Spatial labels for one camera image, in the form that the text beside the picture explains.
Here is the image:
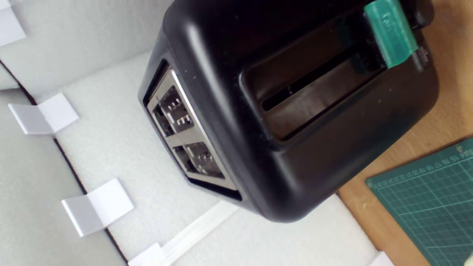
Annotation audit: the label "green toaster lever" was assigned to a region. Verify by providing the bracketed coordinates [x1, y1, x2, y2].
[363, 0, 420, 69]

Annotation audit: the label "black two-slot toaster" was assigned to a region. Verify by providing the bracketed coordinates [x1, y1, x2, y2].
[137, 0, 440, 223]

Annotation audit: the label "white clip with long strip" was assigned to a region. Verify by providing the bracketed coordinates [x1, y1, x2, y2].
[127, 201, 239, 266]

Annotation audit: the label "green cutting mat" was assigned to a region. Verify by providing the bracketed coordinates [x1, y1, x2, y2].
[365, 137, 473, 266]

